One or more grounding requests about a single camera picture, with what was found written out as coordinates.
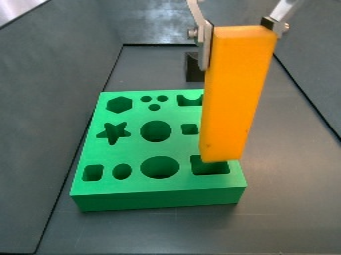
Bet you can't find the green foam shape board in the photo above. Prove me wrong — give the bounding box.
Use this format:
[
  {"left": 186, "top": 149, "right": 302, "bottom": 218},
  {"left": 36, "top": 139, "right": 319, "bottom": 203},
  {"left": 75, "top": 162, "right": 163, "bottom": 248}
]
[{"left": 69, "top": 89, "right": 247, "bottom": 212}]

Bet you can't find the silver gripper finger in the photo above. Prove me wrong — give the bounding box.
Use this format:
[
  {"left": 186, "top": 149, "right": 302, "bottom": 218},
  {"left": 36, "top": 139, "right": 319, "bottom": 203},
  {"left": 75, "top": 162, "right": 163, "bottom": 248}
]
[
  {"left": 186, "top": 0, "right": 214, "bottom": 71},
  {"left": 260, "top": 0, "right": 303, "bottom": 36}
]

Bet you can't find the black curved block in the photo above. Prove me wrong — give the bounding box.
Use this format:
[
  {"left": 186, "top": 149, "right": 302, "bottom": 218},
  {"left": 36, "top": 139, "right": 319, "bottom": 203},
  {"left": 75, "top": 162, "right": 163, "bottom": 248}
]
[{"left": 184, "top": 52, "right": 204, "bottom": 82}]

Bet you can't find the orange rectangular block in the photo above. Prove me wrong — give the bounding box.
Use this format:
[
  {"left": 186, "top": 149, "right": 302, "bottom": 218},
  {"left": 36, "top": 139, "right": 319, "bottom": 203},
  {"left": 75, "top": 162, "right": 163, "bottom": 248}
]
[{"left": 199, "top": 25, "right": 276, "bottom": 162}]

